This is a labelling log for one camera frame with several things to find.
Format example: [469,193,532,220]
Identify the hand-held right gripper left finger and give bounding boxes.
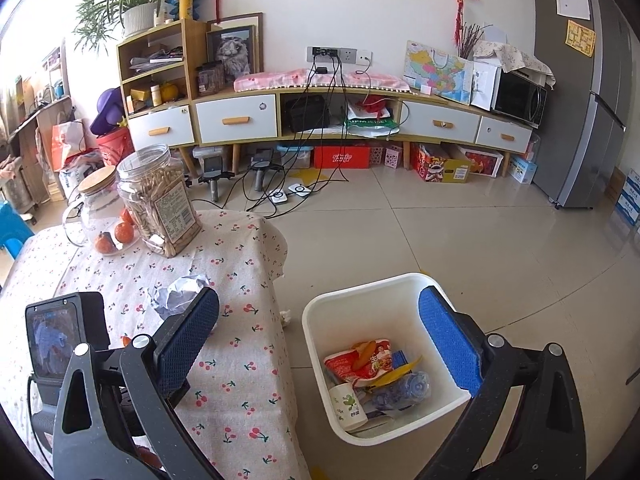
[52,287,221,480]

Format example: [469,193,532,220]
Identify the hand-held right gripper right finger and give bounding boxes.
[417,286,586,480]

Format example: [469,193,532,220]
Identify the paper ball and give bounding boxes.
[149,274,208,320]

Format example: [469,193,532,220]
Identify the white trash bin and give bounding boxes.
[301,272,473,447]

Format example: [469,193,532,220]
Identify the red snack packet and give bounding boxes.
[324,338,393,387]

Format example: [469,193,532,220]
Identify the white paper cup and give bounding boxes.
[328,382,368,432]

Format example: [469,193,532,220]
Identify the cherry print tablecloth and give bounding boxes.
[0,207,311,480]

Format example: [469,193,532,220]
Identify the yellow banana peel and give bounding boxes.
[370,355,424,389]

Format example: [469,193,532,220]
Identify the crushed plastic bottle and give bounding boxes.
[372,371,432,408]

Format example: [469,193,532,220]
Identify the blue plastic stool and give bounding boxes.
[0,200,36,261]

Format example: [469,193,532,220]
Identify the red orange scrap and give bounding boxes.
[135,447,163,473]

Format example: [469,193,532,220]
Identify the plastic jar of seeds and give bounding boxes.
[116,144,203,259]

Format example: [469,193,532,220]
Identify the white plastic bag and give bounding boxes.
[59,152,108,198]

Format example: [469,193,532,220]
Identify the black grey handheld device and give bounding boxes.
[199,155,236,203]
[250,149,275,192]

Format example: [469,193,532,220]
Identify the red bucket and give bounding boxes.
[97,127,136,167]

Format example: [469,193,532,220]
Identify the orange white shopping bag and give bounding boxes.
[52,120,88,171]

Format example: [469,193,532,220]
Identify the colourful coffee carton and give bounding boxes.
[411,142,472,183]

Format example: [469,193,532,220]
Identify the red white box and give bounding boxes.
[457,145,505,178]

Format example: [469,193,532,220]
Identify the blue white box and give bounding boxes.
[509,154,538,184]

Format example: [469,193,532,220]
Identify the wooden desk shelf unit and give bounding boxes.
[10,45,77,202]

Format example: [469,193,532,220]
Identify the clear plastic storage box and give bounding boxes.
[277,144,315,170]

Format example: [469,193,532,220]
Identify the red cardboard box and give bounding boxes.
[314,145,372,170]

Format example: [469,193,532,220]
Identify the white green bag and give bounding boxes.
[345,100,401,138]

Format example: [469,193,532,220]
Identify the black microwave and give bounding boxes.
[492,70,548,128]

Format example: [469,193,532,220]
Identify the black bag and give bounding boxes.
[285,94,331,132]

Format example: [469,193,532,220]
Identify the clear jar dark contents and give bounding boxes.
[196,61,225,97]

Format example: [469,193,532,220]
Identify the low wooden TV cabinet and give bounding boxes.
[192,77,536,173]

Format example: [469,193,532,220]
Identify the grey refrigerator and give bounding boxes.
[530,0,631,209]

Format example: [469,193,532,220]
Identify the stack of papers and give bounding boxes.
[130,47,185,72]

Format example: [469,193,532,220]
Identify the colourful map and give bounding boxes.
[404,40,473,106]

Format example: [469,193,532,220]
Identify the pink cloth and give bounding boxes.
[234,67,413,94]

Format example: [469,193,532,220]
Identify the wooden shelf cabinet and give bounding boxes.
[116,19,211,177]

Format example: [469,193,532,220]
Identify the framed cat picture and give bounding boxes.
[206,12,263,82]

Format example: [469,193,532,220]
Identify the floral cloth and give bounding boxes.
[472,40,556,86]

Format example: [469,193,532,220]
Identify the dried lavender bunch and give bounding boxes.
[460,22,493,58]

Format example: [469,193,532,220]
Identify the potted spider plant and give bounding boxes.
[75,0,188,56]

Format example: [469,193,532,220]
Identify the yellow paper note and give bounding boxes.
[565,20,597,57]

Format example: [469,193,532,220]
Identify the white paper sheet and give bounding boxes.
[555,0,591,21]

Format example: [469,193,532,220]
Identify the white drawer wooden handle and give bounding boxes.
[401,101,481,142]
[127,106,196,147]
[475,116,533,153]
[195,94,278,143]

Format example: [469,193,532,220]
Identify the black cable bundle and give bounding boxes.
[245,52,371,216]

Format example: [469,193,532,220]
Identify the wall power outlet strip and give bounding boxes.
[306,46,357,65]

